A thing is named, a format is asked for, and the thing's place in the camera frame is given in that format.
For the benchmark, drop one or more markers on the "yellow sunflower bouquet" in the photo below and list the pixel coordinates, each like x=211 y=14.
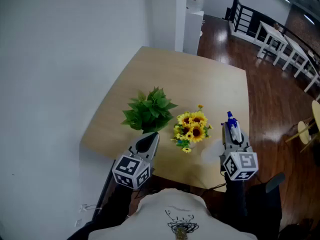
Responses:
x=193 y=129

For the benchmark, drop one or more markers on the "wooden table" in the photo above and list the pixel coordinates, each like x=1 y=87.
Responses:
x=190 y=84

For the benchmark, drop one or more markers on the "white wall outlet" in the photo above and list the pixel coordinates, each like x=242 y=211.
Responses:
x=78 y=223

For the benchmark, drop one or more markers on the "black chair armrest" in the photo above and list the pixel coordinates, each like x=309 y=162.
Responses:
x=275 y=182

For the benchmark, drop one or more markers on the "green leafy potted plant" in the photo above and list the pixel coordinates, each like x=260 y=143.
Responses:
x=150 y=111

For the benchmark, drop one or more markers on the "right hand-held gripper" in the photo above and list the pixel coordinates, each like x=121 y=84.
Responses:
x=242 y=164

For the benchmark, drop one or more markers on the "black stair railing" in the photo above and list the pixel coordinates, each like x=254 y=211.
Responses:
x=243 y=17

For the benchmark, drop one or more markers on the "person's beige printed shirt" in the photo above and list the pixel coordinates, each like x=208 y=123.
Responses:
x=155 y=214

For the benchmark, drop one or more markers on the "white side table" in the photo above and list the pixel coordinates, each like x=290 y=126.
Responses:
x=296 y=47
x=271 y=31
x=315 y=75

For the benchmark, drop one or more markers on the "person's right forearm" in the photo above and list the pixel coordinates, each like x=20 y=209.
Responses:
x=235 y=199

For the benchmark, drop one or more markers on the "person's left forearm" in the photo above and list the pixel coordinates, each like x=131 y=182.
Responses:
x=112 y=209

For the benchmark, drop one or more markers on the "light wooden stool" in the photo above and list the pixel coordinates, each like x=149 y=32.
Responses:
x=303 y=131

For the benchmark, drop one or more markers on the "white water dispenser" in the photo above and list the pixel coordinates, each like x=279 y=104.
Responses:
x=192 y=31

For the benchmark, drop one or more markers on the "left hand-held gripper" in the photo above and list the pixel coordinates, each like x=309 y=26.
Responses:
x=130 y=169

